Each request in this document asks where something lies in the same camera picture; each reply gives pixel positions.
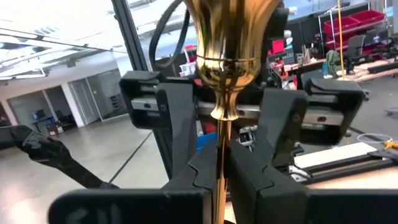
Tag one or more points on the gold candlestick holder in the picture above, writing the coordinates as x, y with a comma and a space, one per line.
230, 46

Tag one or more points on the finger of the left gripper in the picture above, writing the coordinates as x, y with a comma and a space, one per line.
280, 124
180, 124

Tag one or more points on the rack with red bins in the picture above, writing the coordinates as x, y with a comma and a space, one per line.
357, 20

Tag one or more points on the black office chair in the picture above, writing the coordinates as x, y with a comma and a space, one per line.
356, 46

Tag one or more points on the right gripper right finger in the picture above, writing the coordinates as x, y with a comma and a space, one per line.
258, 193

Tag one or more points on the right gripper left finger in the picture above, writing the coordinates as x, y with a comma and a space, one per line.
199, 177

